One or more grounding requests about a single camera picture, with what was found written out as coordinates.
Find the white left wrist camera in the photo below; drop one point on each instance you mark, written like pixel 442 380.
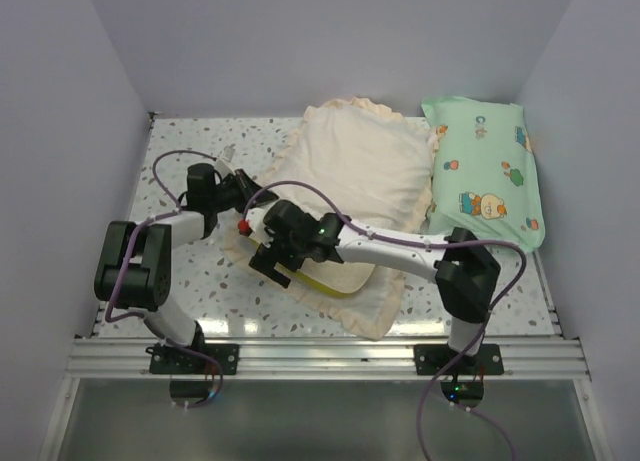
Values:
pixel 224 162

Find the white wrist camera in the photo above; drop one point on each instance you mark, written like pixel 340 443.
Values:
pixel 253 227
pixel 224 162

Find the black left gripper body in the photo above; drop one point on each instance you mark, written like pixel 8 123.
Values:
pixel 234 192

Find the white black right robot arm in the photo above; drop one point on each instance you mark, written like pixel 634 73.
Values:
pixel 463 270

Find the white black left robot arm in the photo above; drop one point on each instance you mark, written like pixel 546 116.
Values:
pixel 134 272

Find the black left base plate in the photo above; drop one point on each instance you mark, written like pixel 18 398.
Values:
pixel 215 358

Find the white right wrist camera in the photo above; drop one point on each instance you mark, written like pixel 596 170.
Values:
pixel 253 227

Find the aluminium front rail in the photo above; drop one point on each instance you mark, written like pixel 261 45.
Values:
pixel 338 359

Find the green cartoon print pillow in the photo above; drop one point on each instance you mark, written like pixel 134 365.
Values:
pixel 485 177

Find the white pillowcase with cream ruffle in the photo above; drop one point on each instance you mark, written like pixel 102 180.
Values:
pixel 377 167

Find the cream yellow dotted pillow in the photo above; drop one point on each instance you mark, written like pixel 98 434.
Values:
pixel 329 278

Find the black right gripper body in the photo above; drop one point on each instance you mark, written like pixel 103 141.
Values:
pixel 289 252

